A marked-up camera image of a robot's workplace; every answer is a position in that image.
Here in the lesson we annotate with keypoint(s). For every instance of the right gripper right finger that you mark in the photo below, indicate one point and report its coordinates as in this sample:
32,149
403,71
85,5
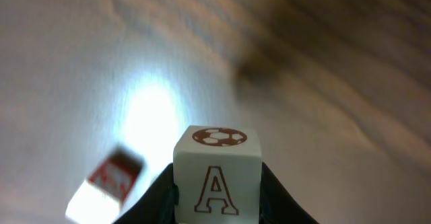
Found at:
276,204

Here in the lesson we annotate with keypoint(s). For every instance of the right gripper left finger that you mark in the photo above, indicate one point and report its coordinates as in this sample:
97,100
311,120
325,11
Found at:
156,206

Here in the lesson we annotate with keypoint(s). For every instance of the red sided center block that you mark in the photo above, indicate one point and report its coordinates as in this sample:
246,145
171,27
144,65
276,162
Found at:
102,195

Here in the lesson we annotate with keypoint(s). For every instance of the red soccer letter block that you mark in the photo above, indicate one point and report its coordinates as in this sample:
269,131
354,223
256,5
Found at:
218,174

